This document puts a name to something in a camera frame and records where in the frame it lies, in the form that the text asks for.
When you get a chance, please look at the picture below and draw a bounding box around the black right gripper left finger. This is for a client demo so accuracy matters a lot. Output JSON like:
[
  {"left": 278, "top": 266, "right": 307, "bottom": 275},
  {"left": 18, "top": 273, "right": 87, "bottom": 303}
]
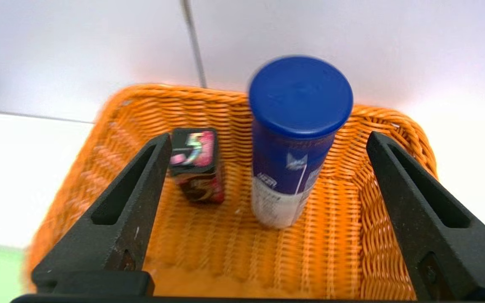
[{"left": 32, "top": 133, "right": 172, "bottom": 295}]

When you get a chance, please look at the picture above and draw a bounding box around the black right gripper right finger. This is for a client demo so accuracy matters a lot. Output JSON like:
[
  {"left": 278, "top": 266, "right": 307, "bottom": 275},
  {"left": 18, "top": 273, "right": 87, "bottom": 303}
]
[{"left": 367, "top": 131, "right": 485, "bottom": 300}]

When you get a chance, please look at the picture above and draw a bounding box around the black gum box with pink print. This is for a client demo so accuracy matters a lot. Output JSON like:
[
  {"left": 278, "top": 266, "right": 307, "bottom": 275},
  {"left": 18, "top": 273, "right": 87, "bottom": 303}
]
[{"left": 169, "top": 128, "right": 226, "bottom": 205}]

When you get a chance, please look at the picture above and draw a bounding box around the white bottle with blue cap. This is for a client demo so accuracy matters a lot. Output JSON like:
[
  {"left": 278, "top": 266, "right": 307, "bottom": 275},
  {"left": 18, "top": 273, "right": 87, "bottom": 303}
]
[{"left": 248, "top": 55, "right": 354, "bottom": 229}]

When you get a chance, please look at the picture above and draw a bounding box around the orange wicker basket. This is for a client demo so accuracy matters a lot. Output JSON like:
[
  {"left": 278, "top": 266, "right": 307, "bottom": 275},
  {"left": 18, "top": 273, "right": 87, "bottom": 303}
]
[{"left": 24, "top": 83, "right": 439, "bottom": 300}]

